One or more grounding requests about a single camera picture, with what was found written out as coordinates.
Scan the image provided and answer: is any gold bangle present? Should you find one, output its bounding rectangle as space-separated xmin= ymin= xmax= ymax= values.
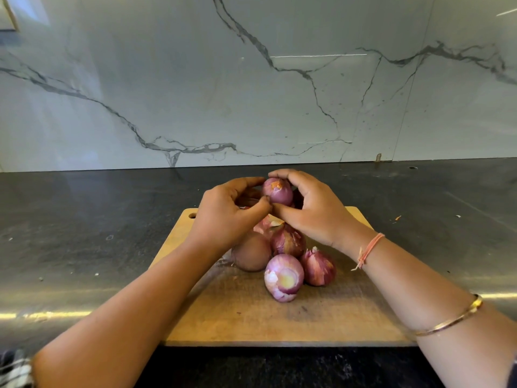
xmin=410 ymin=293 xmax=485 ymax=338

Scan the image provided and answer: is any person's left forearm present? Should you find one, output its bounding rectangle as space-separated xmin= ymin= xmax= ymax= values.
xmin=32 ymin=246 xmax=223 ymax=388

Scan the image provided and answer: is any white wall switch plate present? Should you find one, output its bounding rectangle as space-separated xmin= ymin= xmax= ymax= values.
xmin=0 ymin=0 xmax=19 ymax=32

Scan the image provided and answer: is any small red onion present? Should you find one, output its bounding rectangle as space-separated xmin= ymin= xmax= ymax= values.
xmin=262 ymin=177 xmax=296 ymax=207

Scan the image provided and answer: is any orange thread bracelet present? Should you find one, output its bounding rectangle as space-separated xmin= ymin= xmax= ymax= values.
xmin=351 ymin=232 xmax=386 ymax=272

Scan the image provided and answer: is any person's right hand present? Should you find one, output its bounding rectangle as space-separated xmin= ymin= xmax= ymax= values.
xmin=267 ymin=168 xmax=381 ymax=255

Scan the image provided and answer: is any wooden cutting board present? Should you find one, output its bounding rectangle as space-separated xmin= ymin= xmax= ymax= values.
xmin=148 ymin=206 xmax=417 ymax=348

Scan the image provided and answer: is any person's right forearm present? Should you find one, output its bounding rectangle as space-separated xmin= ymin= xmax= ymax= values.
xmin=351 ymin=234 xmax=517 ymax=388

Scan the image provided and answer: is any pile of onion peels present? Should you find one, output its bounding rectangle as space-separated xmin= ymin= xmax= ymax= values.
xmin=252 ymin=214 xmax=285 ymax=238

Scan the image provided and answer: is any person's left hand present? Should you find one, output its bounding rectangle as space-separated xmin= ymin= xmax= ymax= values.
xmin=187 ymin=176 xmax=274 ymax=262

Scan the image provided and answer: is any brownish red onion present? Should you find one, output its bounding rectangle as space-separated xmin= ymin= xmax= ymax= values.
xmin=231 ymin=231 xmax=273 ymax=273

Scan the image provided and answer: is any red onion with pale patch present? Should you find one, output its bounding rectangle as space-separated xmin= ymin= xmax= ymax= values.
xmin=263 ymin=253 xmax=306 ymax=304

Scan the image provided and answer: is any black white plaid sleeve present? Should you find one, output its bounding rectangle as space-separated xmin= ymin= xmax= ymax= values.
xmin=0 ymin=349 xmax=35 ymax=388

